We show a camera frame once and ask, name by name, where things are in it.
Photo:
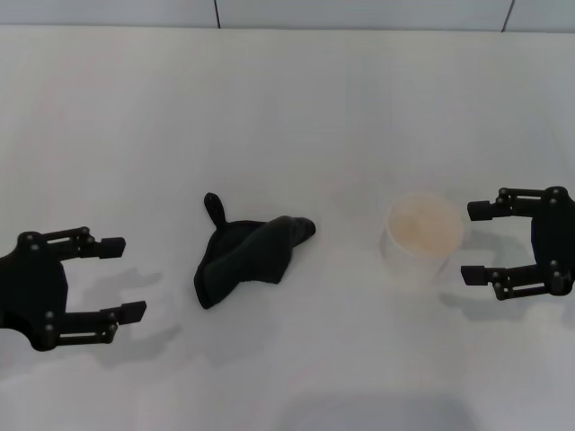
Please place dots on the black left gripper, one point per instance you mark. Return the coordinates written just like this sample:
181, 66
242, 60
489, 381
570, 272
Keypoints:
31, 292

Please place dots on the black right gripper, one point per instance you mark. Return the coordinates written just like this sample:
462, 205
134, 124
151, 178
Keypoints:
557, 238

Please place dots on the dark blue rag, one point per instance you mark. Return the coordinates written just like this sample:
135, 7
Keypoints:
247, 260

